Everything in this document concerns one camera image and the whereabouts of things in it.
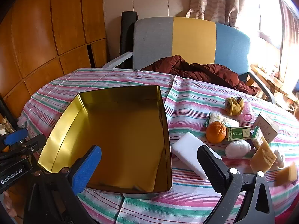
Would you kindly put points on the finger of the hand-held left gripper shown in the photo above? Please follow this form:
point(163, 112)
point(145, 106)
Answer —
point(35, 142)
point(16, 138)

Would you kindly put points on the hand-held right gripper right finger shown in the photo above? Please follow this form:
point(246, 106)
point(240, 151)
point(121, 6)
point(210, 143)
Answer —
point(211, 168)

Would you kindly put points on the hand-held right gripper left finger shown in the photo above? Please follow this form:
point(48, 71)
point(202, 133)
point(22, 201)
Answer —
point(86, 168)

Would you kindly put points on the white foam block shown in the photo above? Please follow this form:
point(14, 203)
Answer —
point(189, 149)

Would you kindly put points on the orange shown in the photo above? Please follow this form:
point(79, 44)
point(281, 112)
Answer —
point(216, 132)

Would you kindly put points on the green tea packet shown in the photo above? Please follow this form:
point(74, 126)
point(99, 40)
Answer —
point(238, 133)

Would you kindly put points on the gold tin box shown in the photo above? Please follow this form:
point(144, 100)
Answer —
point(116, 133)

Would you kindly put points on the yellow sponge cake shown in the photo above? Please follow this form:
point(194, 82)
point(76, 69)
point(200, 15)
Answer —
point(262, 157)
point(286, 175)

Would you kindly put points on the yellow sock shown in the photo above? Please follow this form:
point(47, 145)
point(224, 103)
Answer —
point(234, 106)

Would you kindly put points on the pink hair roller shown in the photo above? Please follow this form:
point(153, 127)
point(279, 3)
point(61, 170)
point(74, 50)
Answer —
point(248, 112)

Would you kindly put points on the beige carton box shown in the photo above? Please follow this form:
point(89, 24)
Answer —
point(266, 126)

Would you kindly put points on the striped tablecloth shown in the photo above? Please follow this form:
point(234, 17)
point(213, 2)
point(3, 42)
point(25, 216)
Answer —
point(186, 98)

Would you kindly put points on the maroon quilted jacket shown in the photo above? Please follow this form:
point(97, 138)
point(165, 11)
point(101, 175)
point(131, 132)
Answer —
point(210, 74)

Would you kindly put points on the wooden side table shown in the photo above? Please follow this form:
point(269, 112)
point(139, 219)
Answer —
point(268, 74)

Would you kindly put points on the wooden wardrobe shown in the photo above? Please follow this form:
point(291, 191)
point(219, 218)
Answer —
point(46, 28)

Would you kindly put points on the grey yellow blue chair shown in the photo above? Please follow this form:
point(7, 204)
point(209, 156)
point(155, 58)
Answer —
point(193, 39)

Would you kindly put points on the black rolled mat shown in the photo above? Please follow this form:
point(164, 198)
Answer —
point(127, 35)

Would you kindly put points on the beige patterned curtain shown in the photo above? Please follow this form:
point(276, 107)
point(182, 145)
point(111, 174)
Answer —
point(217, 0)
point(289, 39)

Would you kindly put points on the window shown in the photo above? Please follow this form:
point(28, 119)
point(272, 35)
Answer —
point(264, 16)

